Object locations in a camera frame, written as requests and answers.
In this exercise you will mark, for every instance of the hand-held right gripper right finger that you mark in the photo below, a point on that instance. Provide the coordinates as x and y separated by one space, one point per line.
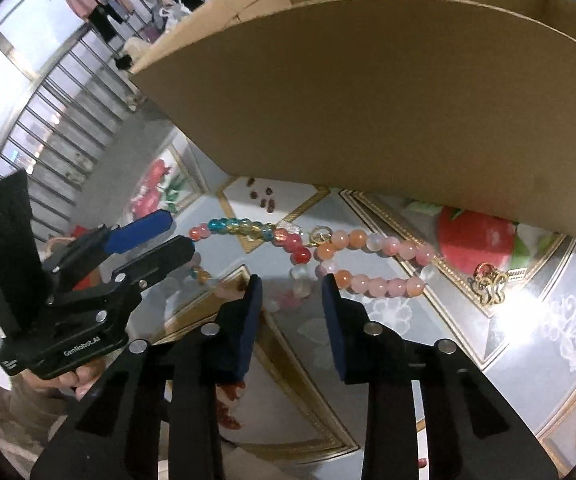
335 340

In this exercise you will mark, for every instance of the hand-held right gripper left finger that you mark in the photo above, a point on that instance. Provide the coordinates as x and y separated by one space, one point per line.
249 335

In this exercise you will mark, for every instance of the black hanging trousers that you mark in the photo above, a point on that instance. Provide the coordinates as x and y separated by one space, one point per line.
102 25

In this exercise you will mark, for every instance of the fruit print tablecloth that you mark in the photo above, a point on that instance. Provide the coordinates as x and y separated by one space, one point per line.
418 350

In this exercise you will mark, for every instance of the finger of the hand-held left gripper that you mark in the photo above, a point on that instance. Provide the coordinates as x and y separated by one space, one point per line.
140 230
162 257

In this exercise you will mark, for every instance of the person's left hand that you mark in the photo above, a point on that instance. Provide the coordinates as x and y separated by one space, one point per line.
80 382

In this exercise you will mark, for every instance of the person's left forearm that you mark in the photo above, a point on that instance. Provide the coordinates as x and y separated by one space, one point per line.
12 420

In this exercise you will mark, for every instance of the small white plastic bag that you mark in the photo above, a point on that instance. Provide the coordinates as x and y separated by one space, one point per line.
173 12

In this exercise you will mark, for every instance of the cardboard box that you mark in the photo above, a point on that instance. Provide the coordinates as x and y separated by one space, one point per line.
368 85

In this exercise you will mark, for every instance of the metal railing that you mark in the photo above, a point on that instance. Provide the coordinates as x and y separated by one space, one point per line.
67 125

